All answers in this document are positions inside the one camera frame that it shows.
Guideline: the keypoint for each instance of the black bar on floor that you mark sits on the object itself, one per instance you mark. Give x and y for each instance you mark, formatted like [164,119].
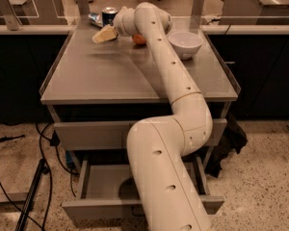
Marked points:
[28,204]

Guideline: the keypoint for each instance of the white ceramic bowl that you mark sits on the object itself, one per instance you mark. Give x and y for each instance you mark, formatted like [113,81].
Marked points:
[185,44]

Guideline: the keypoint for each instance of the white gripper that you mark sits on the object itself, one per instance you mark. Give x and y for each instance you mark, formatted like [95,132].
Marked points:
[119,25]

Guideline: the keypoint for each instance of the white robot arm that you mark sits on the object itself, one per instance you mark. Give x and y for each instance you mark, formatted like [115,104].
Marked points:
[167,192]

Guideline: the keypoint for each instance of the crumpled blue chip bag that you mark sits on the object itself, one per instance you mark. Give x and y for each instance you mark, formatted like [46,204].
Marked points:
[95,19]

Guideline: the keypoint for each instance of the grey drawer cabinet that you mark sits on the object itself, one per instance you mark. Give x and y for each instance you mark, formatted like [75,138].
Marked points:
[118,80]

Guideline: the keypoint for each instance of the blue pepsi can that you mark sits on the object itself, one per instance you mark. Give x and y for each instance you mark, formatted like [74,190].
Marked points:
[108,15]

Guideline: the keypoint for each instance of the orange fruit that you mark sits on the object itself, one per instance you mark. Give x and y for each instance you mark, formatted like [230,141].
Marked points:
[139,40]

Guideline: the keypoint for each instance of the clear acrylic barrier panel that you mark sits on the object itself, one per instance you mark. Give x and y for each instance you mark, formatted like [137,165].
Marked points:
[254,16]

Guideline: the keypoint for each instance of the grey upper drawer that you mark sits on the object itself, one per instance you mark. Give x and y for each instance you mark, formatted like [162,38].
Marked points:
[93,133]

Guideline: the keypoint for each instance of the grey open lower drawer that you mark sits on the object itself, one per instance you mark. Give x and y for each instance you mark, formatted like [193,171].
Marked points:
[106,188]

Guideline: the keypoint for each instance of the dark cloth on floor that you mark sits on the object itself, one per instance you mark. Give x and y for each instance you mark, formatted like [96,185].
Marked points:
[233,138]

